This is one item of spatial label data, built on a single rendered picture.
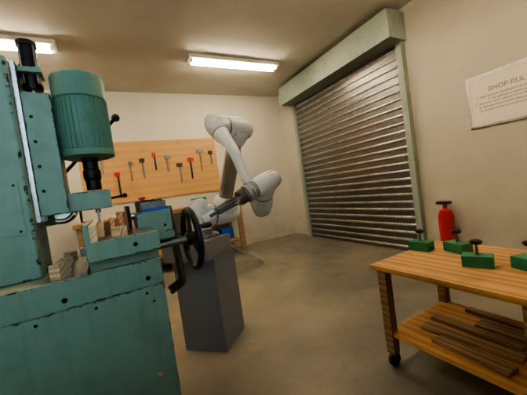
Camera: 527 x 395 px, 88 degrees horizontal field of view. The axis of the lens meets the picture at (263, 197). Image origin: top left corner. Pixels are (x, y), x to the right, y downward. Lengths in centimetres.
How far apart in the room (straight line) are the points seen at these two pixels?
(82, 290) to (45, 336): 15
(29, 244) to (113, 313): 34
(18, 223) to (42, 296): 25
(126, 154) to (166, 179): 68
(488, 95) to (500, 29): 51
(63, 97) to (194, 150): 363
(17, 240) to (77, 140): 37
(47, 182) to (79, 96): 32
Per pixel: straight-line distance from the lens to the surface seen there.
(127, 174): 457
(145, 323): 110
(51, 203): 118
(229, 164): 183
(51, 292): 106
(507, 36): 326
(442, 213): 326
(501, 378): 148
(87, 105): 122
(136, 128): 472
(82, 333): 109
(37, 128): 122
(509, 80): 317
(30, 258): 116
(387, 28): 356
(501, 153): 316
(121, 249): 99
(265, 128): 536
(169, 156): 463
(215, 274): 178
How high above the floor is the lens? 99
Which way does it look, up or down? 2 degrees down
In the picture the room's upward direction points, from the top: 8 degrees counter-clockwise
